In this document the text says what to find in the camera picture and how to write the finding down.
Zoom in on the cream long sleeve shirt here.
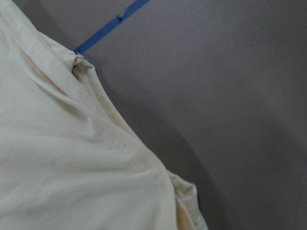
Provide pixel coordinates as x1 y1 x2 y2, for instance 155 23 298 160
0 0 208 230

